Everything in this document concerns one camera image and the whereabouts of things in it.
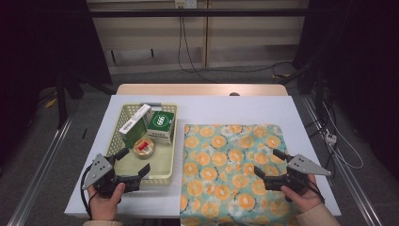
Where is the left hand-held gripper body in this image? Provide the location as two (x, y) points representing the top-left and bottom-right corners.
(82, 153), (142, 199)

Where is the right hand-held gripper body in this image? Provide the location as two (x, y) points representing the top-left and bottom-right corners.
(263, 153), (332, 195)

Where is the pale yellow plastic basket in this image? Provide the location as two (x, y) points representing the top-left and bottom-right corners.
(105, 102), (179, 186)

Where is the round tin with red label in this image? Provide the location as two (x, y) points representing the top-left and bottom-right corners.
(133, 137), (155, 159)

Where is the tall green and white box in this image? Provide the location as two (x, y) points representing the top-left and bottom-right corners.
(119, 104), (153, 149)

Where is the fruit print cloth bag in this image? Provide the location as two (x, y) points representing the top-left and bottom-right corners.
(180, 123), (302, 226)

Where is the square green top box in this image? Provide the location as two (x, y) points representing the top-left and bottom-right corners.
(146, 110), (176, 145)

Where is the person's left hand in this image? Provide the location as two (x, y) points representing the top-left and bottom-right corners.
(88, 183), (126, 221)

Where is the person's right hand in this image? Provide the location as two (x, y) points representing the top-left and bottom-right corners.
(280, 173), (326, 215)

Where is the white power strip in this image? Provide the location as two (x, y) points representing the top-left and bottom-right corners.
(325, 132), (338, 146)

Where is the black metal stand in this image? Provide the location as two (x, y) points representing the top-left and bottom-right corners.
(55, 73), (117, 130)
(277, 60), (327, 126)

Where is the white table mat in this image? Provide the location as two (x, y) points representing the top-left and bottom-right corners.
(64, 94), (343, 219)

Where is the light wooden table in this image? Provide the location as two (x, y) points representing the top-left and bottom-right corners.
(116, 83), (289, 97)

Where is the dark curtain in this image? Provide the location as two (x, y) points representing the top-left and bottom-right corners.
(0, 0), (112, 164)
(293, 0), (399, 180)

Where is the black horizontal bar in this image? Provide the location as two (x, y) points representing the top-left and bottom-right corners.
(88, 8), (309, 18)

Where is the left hand-held gripper cable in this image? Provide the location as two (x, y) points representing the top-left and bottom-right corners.
(80, 166), (95, 219)

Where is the white floor cable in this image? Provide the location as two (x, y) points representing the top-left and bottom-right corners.
(323, 103), (365, 170)

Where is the metal floor rail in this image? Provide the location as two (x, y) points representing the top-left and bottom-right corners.
(300, 95), (384, 226)
(6, 116), (74, 226)

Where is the black wall cable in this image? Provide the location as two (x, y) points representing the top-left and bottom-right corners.
(181, 15), (219, 84)
(177, 8), (295, 74)

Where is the white wall outlet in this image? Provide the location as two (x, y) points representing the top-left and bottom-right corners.
(174, 0), (198, 9)

